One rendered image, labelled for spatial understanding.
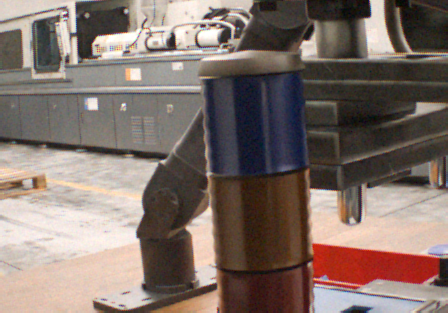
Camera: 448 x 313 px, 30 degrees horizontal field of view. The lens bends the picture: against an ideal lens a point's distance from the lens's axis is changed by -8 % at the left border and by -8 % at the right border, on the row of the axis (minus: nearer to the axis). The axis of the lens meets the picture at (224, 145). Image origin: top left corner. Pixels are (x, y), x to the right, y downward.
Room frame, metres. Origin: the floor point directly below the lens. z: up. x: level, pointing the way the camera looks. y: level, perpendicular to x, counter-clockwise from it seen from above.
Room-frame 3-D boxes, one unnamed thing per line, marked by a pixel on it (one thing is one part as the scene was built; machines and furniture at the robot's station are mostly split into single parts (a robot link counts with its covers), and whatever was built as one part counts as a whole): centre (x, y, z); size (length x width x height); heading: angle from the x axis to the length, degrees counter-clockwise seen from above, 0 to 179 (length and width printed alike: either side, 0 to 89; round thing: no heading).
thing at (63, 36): (9.39, 1.65, 1.27); 0.23 x 0.18 x 0.38; 131
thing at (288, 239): (0.32, -0.01, 1.14); 0.04 x 0.04 x 0.03
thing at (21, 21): (10.81, 2.20, 1.24); 2.95 x 0.98 x 0.90; 41
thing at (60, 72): (9.77, 1.97, 1.21); 0.86 x 0.10 x 0.79; 41
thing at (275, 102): (0.32, -0.01, 1.17); 0.04 x 0.04 x 0.03
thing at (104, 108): (9.86, 1.36, 0.49); 5.51 x 1.02 x 0.97; 41
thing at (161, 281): (1.00, 0.08, 0.94); 0.20 x 0.07 x 0.08; 134
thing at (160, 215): (1.00, 0.07, 1.00); 0.09 x 0.06 x 0.06; 162
